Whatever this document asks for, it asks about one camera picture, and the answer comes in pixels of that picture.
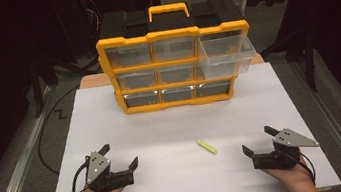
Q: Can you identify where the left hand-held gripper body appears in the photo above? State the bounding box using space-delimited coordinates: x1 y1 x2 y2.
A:
81 145 137 192

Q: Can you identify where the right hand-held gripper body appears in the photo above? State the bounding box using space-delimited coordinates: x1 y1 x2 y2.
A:
248 124 324 175

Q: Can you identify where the small yellow-green bar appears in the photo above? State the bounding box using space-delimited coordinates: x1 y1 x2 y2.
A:
196 136 219 158

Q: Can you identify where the clear plastic drawer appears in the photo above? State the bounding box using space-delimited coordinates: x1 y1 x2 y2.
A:
194 27 260 82

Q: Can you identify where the person's right hand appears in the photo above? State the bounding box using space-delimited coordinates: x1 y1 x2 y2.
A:
261 155 321 192

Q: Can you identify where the white table mat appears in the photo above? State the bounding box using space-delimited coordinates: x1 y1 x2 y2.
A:
29 53 341 192

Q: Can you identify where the black metal stand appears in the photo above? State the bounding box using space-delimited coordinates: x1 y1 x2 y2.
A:
25 55 65 119
297 29 323 94

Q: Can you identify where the set of closed clear drawers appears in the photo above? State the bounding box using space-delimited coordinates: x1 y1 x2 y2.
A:
104 31 234 111

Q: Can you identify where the yellow black drawer organizer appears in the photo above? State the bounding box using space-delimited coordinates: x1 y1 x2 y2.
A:
91 0 260 119

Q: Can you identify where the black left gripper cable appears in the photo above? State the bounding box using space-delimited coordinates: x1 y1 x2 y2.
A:
66 156 96 192

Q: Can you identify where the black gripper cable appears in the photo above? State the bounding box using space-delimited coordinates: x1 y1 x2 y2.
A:
66 156 96 192
299 150 317 186

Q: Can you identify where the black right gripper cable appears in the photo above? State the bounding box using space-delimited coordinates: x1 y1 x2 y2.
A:
299 150 317 186

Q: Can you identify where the black floor cable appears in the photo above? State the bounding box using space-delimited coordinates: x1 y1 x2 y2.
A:
28 83 93 178

